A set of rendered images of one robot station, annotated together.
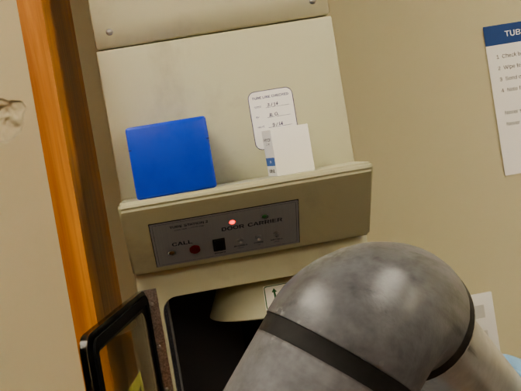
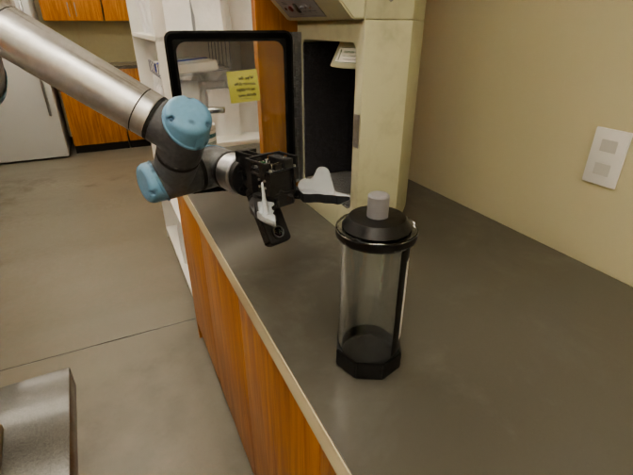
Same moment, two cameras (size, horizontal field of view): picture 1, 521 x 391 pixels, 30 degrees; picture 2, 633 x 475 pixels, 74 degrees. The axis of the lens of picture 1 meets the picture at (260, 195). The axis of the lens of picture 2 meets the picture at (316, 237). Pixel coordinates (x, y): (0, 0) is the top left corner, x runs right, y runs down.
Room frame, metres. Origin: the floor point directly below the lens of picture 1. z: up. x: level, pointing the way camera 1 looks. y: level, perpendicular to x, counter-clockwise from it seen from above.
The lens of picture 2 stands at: (0.93, -0.93, 1.40)
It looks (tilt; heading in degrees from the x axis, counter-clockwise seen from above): 27 degrees down; 69
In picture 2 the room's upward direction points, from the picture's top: straight up
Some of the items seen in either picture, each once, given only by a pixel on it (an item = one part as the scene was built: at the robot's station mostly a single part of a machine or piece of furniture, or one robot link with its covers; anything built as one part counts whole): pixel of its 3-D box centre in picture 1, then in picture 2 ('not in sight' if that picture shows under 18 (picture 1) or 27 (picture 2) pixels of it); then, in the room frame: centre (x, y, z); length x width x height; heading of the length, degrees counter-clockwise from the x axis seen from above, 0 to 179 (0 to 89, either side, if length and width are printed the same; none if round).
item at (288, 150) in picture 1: (288, 150); not in sight; (1.26, -0.04, 1.54); 0.05 x 0.05 x 0.06; 12
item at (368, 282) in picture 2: not in sight; (371, 293); (1.18, -0.49, 1.06); 0.11 x 0.11 x 0.21
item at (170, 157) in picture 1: (170, 157); not in sight; (1.25, 0.11, 1.56); 0.10 x 0.10 x 0.09; 5
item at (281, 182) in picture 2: not in sight; (263, 178); (1.09, -0.24, 1.16); 0.12 x 0.08 x 0.09; 110
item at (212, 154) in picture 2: not in sight; (218, 166); (1.03, -0.09, 1.15); 0.11 x 0.09 x 0.08; 110
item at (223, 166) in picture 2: not in sight; (240, 173); (1.07, -0.17, 1.15); 0.08 x 0.05 x 0.08; 20
